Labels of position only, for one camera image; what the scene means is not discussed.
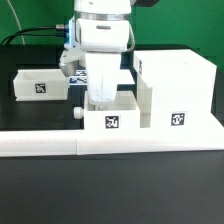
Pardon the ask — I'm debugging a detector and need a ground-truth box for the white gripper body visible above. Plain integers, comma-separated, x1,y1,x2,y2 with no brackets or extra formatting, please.
85,52,121,106

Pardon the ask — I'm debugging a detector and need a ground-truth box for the white drawer with knob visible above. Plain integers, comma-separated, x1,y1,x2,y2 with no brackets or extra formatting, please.
73,91,140,131

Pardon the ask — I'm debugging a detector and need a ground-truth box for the white drawer cabinet box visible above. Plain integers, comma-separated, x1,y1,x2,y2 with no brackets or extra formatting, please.
133,49,217,129

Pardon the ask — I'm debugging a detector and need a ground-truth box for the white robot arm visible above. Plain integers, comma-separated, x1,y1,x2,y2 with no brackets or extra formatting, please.
59,0,135,106

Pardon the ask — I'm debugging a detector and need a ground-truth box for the fiducial marker sheet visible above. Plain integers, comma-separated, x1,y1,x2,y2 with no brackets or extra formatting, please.
68,68,136,86

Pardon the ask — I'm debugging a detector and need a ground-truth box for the white L-shaped fence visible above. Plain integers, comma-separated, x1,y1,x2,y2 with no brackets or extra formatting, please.
0,111,224,158

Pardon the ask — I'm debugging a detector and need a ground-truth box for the white thin cable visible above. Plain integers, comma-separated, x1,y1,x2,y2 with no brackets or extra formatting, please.
6,0,26,46

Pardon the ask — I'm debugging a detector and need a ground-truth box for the black cable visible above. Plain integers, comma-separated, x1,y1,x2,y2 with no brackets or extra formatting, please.
0,23,70,46

